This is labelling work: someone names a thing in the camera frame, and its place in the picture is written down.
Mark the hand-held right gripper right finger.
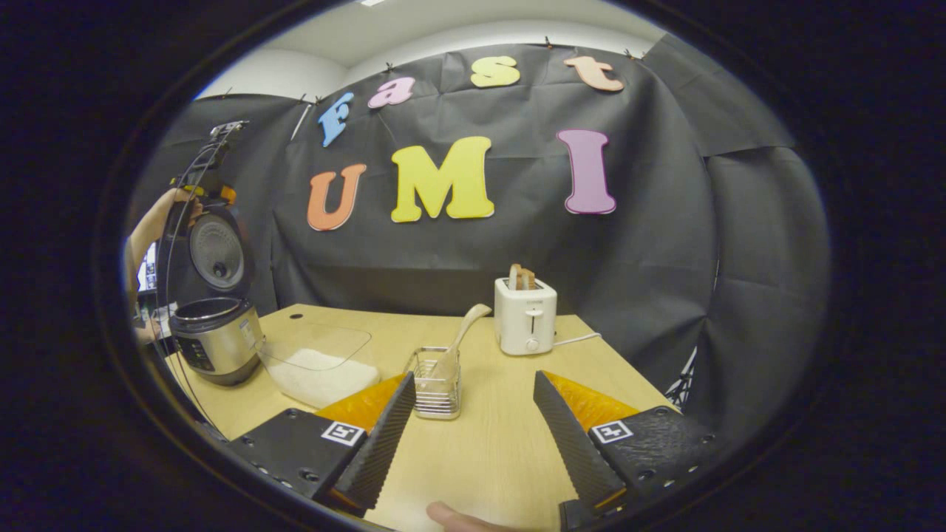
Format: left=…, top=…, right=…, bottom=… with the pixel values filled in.
left=534, top=371, right=721, bottom=511

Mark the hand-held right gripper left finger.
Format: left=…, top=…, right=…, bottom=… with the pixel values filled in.
left=225, top=372, right=417, bottom=511

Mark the metal wire chopstick holder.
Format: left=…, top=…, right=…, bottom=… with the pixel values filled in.
left=405, top=347, right=463, bottom=420

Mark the clear plastic rice container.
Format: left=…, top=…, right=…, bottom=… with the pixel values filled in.
left=259, top=323, right=381, bottom=409

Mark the black silver rice cooker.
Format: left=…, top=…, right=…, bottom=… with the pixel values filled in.
left=169, top=205, right=265, bottom=386

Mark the wooden spoon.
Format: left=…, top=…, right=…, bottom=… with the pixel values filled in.
left=429, top=303, right=492, bottom=381

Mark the black metal stand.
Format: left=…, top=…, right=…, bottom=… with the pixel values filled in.
left=665, top=347, right=699, bottom=407

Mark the white toaster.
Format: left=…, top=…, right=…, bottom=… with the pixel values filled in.
left=494, top=277, right=558, bottom=357

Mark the black backdrop cloth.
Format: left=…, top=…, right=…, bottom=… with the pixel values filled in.
left=129, top=33, right=832, bottom=437

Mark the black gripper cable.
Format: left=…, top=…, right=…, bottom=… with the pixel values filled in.
left=157, top=144, right=222, bottom=431

